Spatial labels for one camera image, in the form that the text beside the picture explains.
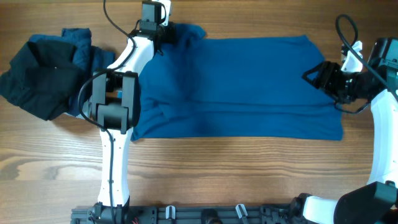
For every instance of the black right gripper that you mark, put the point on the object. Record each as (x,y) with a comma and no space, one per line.
(326,72)

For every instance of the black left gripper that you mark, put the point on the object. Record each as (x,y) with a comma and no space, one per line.
(171,37)

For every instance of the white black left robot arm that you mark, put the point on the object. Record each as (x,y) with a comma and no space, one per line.
(115,109)

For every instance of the black folded garment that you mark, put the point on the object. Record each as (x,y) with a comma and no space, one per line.
(42,78)

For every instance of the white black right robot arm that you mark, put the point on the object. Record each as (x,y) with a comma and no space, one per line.
(376,202)

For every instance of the blue polo shirt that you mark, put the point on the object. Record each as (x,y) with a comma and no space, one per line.
(201,87)

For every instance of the dark blue folded garment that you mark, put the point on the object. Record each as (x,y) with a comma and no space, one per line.
(87,57)

